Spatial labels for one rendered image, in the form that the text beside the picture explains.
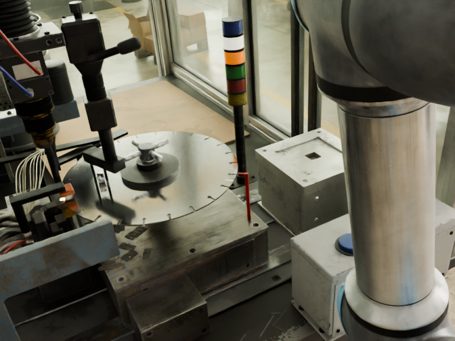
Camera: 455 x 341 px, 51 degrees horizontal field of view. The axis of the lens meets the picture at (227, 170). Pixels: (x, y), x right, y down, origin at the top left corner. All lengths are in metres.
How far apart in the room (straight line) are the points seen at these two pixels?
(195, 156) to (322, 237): 0.30
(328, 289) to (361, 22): 0.52
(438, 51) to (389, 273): 0.29
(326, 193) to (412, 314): 0.45
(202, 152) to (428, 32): 0.71
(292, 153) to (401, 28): 0.76
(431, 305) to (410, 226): 0.12
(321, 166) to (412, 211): 0.53
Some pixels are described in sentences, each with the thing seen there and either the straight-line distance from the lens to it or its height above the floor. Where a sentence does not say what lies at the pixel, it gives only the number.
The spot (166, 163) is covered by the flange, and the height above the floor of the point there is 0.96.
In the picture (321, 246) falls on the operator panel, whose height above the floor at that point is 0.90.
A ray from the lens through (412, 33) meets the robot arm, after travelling 0.30.
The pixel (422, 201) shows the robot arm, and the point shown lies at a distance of 0.49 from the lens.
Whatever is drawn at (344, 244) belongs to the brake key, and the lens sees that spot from 0.79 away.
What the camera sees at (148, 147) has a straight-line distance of 0.89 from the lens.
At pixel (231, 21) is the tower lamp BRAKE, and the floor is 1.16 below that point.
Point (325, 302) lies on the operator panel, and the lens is 0.80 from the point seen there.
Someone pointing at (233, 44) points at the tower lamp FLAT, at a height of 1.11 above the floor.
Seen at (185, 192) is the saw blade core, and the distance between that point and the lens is 0.84.
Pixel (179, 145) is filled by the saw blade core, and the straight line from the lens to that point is 0.99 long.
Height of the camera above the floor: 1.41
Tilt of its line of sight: 31 degrees down
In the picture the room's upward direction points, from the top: 5 degrees counter-clockwise
